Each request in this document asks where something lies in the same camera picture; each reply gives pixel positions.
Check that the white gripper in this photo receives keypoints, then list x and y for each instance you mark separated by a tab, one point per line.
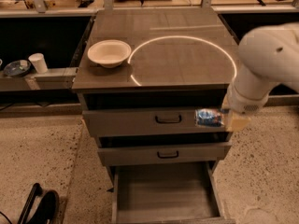
245	103

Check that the blue silver redbull can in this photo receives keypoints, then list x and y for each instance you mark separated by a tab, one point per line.
209	117

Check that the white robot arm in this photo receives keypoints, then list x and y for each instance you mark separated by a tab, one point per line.
270	57

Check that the middle grey drawer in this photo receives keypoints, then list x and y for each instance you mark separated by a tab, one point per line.
119	156

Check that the top grey drawer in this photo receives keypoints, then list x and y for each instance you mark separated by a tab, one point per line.
141	121

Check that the bottom grey open drawer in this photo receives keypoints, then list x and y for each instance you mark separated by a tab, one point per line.
173	193

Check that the grey drawer cabinet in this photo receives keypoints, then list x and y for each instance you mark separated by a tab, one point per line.
180	58

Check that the white paper bowl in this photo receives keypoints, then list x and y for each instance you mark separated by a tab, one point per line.
109	53

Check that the white paper cup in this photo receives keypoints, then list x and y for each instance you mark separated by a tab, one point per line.
38	61

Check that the black shoe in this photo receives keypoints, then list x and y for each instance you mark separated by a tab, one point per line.
47	209

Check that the black chair leg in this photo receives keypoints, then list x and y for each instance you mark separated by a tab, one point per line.
36	190

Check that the dark blue plate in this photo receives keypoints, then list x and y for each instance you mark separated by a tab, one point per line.
17	69

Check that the black top drawer handle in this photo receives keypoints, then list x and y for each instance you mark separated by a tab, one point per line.
168	120

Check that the black drawer handle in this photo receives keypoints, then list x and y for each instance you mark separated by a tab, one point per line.
168	120
167	155

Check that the black middle drawer handle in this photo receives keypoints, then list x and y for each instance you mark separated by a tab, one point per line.
167	155

